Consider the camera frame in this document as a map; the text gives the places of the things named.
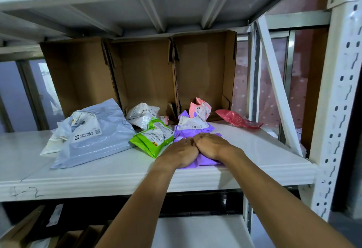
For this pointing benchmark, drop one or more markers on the person's right hand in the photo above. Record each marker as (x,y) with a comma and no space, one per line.
(215,147)

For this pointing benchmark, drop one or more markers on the person's left hand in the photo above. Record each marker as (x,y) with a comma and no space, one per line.
(178,153)

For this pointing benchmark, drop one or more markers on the purple mailer bag front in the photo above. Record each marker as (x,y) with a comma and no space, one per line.
(181,134)

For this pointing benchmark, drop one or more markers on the purple mailer bag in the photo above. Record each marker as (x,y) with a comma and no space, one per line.
(203,163)
(181,134)

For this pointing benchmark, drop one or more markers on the red mailer bag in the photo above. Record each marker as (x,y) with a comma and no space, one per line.
(232,117)

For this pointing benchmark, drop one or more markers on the small pink packet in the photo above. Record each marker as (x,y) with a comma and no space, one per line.
(164,120)

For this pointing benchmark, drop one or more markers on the green mailer bag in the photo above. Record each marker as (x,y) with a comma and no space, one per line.
(141,143)

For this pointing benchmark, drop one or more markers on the large grey-blue mailer bag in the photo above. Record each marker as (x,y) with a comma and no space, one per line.
(101,146)

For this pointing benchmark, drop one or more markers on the person's left forearm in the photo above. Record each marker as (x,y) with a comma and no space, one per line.
(141,208)

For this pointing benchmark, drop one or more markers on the person's right forearm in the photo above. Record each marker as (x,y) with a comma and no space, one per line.
(277,208)

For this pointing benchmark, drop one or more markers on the white metal shelf rack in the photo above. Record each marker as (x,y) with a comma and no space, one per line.
(84,177)

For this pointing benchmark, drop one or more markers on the open brown cardboard box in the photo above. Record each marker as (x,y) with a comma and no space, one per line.
(144,75)
(203,69)
(76,75)

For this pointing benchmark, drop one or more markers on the black package with white label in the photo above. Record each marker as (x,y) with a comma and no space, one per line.
(55,215)

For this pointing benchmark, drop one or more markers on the cardboard carton with white label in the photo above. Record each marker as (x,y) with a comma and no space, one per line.
(42,242)

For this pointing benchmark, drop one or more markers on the metal window frame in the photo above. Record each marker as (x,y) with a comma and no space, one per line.
(31,95)

